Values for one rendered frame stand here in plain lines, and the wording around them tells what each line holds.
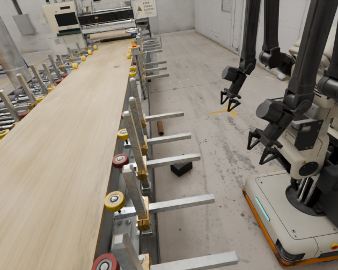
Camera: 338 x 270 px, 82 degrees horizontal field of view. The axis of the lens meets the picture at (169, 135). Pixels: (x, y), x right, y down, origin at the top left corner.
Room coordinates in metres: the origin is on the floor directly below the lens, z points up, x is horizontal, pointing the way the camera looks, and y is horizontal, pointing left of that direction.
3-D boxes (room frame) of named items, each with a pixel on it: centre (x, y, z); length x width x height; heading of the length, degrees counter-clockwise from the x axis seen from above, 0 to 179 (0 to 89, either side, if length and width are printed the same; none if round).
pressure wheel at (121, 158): (0.78, 0.27, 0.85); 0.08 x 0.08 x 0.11
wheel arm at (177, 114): (1.29, 0.08, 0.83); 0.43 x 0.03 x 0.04; 92
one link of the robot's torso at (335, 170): (0.75, -0.75, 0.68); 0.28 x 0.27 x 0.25; 2
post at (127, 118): (0.74, 0.16, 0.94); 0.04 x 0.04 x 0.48; 2
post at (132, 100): (0.99, 0.17, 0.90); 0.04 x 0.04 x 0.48; 2
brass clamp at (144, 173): (0.76, 0.16, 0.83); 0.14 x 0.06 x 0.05; 2
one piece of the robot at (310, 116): (0.80, -0.62, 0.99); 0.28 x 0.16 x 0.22; 2
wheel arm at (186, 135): (1.04, 0.08, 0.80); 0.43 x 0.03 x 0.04; 92
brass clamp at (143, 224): (0.51, 0.16, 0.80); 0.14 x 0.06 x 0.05; 2
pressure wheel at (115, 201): (0.53, 0.26, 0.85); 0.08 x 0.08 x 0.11
